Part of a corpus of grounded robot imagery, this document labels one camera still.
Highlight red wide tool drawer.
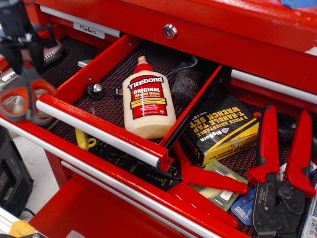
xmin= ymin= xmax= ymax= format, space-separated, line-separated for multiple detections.
xmin=4 ymin=24 xmax=317 ymax=238

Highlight red small upper drawer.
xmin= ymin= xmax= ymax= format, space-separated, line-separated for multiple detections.
xmin=37 ymin=35 xmax=223 ymax=171

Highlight Titebond wood glue bottle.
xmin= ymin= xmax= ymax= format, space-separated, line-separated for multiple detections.
xmin=122 ymin=56 xmax=176 ymax=140

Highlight red tool chest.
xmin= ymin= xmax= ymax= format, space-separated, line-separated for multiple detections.
xmin=21 ymin=0 xmax=317 ymax=238

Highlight white Markers label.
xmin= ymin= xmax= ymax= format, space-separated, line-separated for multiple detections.
xmin=73 ymin=22 xmax=105 ymax=39

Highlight red handled crimping pliers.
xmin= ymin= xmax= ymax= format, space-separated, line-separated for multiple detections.
xmin=246 ymin=105 xmax=317 ymax=238

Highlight silver ridged utility tool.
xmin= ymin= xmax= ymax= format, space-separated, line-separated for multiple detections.
xmin=0 ymin=42 xmax=65 ymax=85

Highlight red handled wire stripper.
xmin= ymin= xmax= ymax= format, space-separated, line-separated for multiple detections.
xmin=88 ymin=138 xmax=249 ymax=194

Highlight yellow handled tool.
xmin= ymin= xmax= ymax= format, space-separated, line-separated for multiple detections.
xmin=75 ymin=128 xmax=97 ymax=151

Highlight silver drawer lock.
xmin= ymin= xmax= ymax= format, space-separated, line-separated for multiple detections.
xmin=163 ymin=24 xmax=178 ymax=39

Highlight black steel wool roll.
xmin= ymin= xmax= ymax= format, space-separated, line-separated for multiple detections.
xmin=171 ymin=68 xmax=202 ymax=107

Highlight black equipment box on floor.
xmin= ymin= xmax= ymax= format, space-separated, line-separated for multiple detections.
xmin=0 ymin=126 xmax=34 ymax=217

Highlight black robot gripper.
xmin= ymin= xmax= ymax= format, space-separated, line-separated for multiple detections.
xmin=0 ymin=0 xmax=57 ymax=75

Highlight black knob with silver screw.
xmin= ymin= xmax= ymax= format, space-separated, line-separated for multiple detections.
xmin=87 ymin=83 xmax=105 ymax=100

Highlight red grey handled scissors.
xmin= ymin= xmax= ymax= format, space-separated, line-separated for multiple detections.
xmin=0 ymin=63 xmax=58 ymax=124

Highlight small green white box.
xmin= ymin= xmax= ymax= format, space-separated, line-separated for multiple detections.
xmin=78 ymin=59 xmax=92 ymax=68

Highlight black yellow tap wrench box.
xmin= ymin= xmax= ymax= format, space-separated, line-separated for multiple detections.
xmin=182 ymin=85 xmax=259 ymax=167

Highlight blue drill bit package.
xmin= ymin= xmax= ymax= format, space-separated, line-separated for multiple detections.
xmin=230 ymin=188 xmax=255 ymax=226

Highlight clear case under pliers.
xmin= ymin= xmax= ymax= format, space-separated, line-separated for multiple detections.
xmin=190 ymin=160 xmax=248 ymax=211

